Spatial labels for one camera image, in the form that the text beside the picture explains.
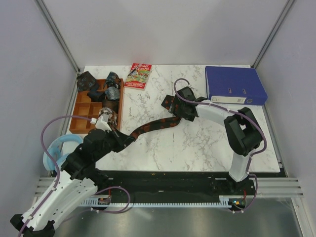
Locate dark navy tie in tray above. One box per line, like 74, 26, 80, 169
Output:
87, 83, 106, 102

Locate aluminium frame post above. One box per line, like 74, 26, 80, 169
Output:
34, 0, 80, 74
251, 0, 296, 69

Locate rolled grey blue tie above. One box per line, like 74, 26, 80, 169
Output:
105, 86, 120, 101

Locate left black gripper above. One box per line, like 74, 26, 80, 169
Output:
94, 125, 135, 161

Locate left aluminium frame post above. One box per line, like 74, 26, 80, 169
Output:
34, 0, 80, 74

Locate rolled teal patterned tie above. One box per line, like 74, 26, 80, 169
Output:
104, 72, 121, 89

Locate aluminium extrusion rail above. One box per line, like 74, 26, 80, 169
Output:
34, 177, 304, 198

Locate right aluminium frame post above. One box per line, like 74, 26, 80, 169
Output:
251, 0, 296, 69

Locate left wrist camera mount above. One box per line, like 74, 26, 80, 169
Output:
90, 114, 112, 131

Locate blue ring binder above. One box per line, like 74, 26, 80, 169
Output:
205, 66, 268, 106

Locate red paperback book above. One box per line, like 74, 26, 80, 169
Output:
124, 63, 152, 90

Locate dark blue patterned tie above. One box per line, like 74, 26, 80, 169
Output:
76, 71, 96, 92

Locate black tie orange flowers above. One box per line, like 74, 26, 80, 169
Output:
130, 95, 181, 139

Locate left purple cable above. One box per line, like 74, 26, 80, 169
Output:
17, 115, 131, 234

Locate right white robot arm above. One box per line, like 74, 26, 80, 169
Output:
169, 86, 266, 195

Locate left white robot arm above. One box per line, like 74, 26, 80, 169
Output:
10, 129, 135, 237

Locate wooden compartment tray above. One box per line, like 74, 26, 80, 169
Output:
73, 79, 124, 129

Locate white slotted cable duct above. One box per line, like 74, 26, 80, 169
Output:
79, 196, 246, 208

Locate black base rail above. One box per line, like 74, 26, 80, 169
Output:
97, 170, 255, 203

